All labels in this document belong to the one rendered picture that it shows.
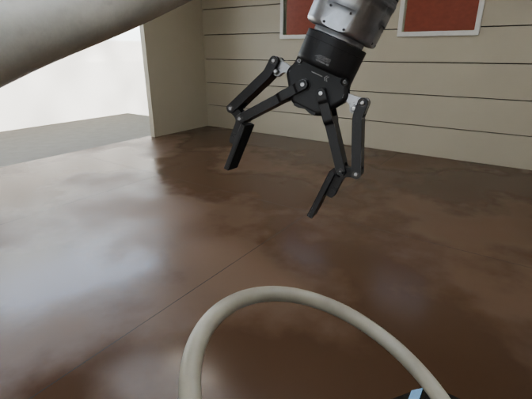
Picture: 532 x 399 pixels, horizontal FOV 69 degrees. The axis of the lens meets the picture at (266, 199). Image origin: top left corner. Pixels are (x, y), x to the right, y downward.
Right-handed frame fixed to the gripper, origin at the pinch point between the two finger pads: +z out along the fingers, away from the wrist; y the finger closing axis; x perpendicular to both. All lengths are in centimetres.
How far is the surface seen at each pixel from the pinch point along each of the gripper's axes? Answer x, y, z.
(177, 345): 117, -44, 166
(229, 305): 3.4, 1.0, 24.6
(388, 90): 664, -57, 1
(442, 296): 233, 89, 100
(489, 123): 635, 105, -18
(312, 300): 19.3, 12.4, 25.2
